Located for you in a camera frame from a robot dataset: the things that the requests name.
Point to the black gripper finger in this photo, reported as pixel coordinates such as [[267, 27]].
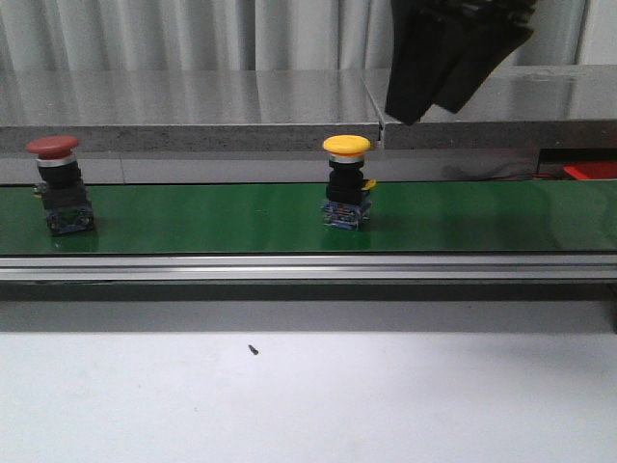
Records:
[[428, 43], [487, 49]]

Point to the grey stone slab right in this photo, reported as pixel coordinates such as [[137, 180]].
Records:
[[521, 108]]

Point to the grey stone slab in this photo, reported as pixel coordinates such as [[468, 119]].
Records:
[[521, 108], [157, 111]]

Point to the red plate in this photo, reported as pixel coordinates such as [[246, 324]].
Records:
[[592, 170]]

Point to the green conveyor belt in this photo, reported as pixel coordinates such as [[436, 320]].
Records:
[[432, 217]]

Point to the grey stone slab left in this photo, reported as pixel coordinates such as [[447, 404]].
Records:
[[157, 111]]

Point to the grey rear conveyor panel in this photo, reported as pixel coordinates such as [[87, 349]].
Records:
[[133, 167]]

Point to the grey pleated curtain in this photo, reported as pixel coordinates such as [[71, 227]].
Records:
[[195, 35]]

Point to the aluminium conveyor side rail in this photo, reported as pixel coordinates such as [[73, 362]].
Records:
[[332, 268]]

